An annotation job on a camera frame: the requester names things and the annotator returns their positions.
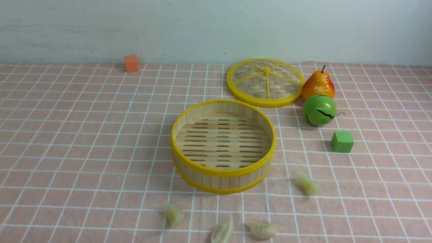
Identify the yellow rimmed woven steamer lid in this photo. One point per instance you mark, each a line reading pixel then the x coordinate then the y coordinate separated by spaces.
pixel 265 83

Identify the pale dumpling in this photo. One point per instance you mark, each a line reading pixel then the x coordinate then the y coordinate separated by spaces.
pixel 173 214
pixel 306 184
pixel 263 231
pixel 223 231

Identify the yellow rimmed bamboo steamer tray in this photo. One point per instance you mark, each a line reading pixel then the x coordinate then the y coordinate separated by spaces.
pixel 223 146

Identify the orange foam cube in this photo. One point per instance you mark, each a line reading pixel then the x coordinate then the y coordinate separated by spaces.
pixel 131 63

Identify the green toy apple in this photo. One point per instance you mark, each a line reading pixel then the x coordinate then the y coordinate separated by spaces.
pixel 319 110

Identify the orange yellow toy pear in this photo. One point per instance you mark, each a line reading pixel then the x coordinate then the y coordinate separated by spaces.
pixel 319 83

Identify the green foam cube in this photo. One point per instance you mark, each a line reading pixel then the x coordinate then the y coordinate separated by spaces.
pixel 342 142

